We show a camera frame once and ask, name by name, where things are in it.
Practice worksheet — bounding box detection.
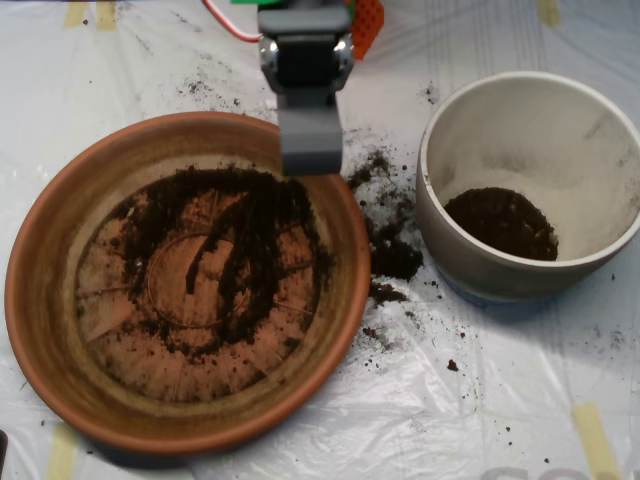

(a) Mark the dark soil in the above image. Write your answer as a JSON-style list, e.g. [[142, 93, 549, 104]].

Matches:
[[443, 187, 560, 262], [119, 167, 336, 359]]

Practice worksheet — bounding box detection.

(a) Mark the spilled dark soil patch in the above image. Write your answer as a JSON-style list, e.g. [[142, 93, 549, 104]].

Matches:
[[344, 144, 426, 306]]

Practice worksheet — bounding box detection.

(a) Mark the white ceramic pot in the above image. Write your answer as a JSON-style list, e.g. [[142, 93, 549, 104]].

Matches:
[[415, 70, 640, 306]]

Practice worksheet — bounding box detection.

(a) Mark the terracotta clay bowl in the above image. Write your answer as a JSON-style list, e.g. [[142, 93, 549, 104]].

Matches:
[[4, 110, 372, 456]]

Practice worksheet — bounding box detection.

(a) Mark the beige masking tape strip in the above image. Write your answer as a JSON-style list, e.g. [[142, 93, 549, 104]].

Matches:
[[572, 403, 622, 480], [95, 2, 119, 32], [538, 0, 561, 27], [63, 2, 89, 29], [45, 424, 80, 480]]

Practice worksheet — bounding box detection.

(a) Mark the clear plastic cover sheet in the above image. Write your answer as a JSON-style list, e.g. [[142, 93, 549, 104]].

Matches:
[[0, 0, 640, 480]]

